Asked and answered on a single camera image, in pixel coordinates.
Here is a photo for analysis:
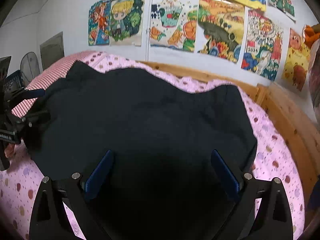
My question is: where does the black puffer jacket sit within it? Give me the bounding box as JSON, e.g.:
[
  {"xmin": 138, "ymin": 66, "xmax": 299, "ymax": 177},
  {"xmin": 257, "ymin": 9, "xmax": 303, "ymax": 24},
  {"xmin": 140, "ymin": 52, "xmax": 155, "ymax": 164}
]
[{"xmin": 23, "ymin": 61, "xmax": 257, "ymax": 239}]

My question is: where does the black plastic crate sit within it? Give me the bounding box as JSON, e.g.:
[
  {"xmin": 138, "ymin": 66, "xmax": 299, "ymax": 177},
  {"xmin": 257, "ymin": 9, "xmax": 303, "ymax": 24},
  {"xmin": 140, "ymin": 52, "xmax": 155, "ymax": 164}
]
[{"xmin": 4, "ymin": 70, "xmax": 24, "ymax": 93}]

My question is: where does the grey standing fan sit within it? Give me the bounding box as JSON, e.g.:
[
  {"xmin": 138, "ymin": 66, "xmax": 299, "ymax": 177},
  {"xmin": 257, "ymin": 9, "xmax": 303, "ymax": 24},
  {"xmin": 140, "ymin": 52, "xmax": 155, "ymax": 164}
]
[{"xmin": 20, "ymin": 52, "xmax": 40, "ymax": 87}]

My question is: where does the red checkered bedding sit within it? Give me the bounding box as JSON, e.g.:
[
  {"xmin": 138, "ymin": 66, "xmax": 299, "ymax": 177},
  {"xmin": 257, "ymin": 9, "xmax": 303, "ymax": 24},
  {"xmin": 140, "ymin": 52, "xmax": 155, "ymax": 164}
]
[{"xmin": 11, "ymin": 50, "xmax": 97, "ymax": 118}]

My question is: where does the orange girl drawing lower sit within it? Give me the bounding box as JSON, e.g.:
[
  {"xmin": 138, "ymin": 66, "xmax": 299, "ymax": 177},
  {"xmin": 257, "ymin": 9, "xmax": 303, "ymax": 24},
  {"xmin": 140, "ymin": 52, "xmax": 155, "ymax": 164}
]
[{"xmin": 88, "ymin": 1, "xmax": 111, "ymax": 46}]

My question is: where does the blond boy drawing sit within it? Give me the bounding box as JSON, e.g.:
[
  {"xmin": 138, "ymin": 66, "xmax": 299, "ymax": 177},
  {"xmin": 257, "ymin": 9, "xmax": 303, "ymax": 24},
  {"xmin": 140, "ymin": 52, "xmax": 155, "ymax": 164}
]
[{"xmin": 110, "ymin": 0, "xmax": 145, "ymax": 46}]

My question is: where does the yellow bears drawing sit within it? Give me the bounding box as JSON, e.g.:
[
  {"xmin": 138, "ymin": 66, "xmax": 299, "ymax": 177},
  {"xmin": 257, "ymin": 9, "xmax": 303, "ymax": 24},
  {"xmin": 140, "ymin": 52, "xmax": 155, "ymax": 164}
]
[{"xmin": 281, "ymin": 28, "xmax": 310, "ymax": 92}]

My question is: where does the drink and oranges drawing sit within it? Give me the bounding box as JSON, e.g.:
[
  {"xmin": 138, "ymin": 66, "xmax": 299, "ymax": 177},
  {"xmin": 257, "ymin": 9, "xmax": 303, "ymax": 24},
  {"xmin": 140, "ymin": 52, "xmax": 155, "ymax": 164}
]
[{"xmin": 150, "ymin": 0, "xmax": 199, "ymax": 53}]

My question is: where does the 2024 dragon drawing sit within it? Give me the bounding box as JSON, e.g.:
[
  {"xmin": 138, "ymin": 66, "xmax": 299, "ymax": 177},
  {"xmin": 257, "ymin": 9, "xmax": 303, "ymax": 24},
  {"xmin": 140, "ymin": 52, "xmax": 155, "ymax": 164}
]
[{"xmin": 241, "ymin": 10, "xmax": 284, "ymax": 81}]

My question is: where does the landscape tree drawing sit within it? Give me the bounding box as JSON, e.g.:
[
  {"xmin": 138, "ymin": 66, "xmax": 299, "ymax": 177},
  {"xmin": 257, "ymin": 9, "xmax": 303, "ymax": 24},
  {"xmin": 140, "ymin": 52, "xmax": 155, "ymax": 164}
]
[{"xmin": 197, "ymin": 0, "xmax": 245, "ymax": 63}]

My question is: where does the wooden bed frame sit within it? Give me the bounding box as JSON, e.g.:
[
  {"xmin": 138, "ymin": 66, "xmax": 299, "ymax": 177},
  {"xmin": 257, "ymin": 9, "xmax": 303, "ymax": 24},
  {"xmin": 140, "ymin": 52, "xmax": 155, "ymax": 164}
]
[{"xmin": 138, "ymin": 61, "xmax": 319, "ymax": 238}]

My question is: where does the white wall pipe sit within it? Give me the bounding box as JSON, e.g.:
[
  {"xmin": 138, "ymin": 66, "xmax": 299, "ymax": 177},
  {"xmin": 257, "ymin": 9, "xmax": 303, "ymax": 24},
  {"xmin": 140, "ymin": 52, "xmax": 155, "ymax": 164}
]
[{"xmin": 145, "ymin": 0, "xmax": 152, "ymax": 61}]

